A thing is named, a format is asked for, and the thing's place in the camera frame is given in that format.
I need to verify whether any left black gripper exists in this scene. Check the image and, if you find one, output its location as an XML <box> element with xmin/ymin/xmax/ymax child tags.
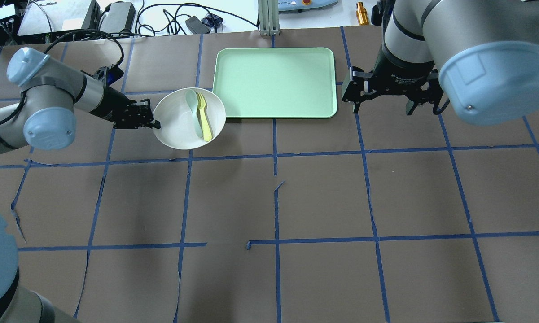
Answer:
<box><xmin>113</xmin><ymin>100</ymin><xmax>161</xmax><ymax>130</ymax></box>

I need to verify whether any blue teach pendant tablet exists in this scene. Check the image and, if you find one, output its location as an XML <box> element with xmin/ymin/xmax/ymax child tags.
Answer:
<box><xmin>277</xmin><ymin>0</ymin><xmax>339</xmax><ymax>13</ymax></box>

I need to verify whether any white round plate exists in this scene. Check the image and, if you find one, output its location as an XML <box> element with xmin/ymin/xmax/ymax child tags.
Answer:
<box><xmin>153</xmin><ymin>87</ymin><xmax>227</xmax><ymax>150</ymax></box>

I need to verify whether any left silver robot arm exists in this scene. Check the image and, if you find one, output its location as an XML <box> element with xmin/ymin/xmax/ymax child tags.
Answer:
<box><xmin>0</xmin><ymin>47</ymin><xmax>161</xmax><ymax>155</ymax></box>

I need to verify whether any black power adapter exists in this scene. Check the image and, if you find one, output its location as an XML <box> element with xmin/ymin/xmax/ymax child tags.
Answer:
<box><xmin>98</xmin><ymin>1</ymin><xmax>136</xmax><ymax>34</ymax></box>

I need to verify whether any black computer box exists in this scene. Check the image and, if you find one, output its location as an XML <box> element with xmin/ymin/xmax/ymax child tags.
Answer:
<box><xmin>17</xmin><ymin>0</ymin><xmax>101</xmax><ymax>36</ymax></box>

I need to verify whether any yellow plastic fork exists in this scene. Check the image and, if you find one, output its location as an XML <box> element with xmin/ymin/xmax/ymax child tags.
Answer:
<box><xmin>196</xmin><ymin>92</ymin><xmax>213</xmax><ymax>142</ymax></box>

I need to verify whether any brass cylinder connector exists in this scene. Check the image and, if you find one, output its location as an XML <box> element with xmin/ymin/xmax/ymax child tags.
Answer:
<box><xmin>355</xmin><ymin>2</ymin><xmax>371</xmax><ymax>25</ymax></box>

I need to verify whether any mint green tray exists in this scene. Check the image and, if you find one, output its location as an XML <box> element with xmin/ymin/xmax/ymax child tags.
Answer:
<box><xmin>212</xmin><ymin>47</ymin><xmax>337</xmax><ymax>119</ymax></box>

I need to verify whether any light green plastic spoon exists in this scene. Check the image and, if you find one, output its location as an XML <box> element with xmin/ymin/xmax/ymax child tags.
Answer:
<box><xmin>185</xmin><ymin>89</ymin><xmax>203</xmax><ymax>138</ymax></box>

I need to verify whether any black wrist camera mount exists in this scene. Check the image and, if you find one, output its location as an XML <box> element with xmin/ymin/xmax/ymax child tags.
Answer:
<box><xmin>91</xmin><ymin>64</ymin><xmax>124</xmax><ymax>86</ymax></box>

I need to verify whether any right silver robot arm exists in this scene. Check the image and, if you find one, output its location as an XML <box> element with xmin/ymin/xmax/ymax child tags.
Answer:
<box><xmin>342</xmin><ymin>0</ymin><xmax>539</xmax><ymax>126</ymax></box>

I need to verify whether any aluminium frame post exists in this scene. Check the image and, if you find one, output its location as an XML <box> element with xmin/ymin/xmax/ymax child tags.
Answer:
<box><xmin>258</xmin><ymin>0</ymin><xmax>281</xmax><ymax>35</ymax></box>

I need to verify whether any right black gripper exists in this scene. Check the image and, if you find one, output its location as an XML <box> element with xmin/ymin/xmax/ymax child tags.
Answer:
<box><xmin>342</xmin><ymin>67</ymin><xmax>446</xmax><ymax>116</ymax></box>

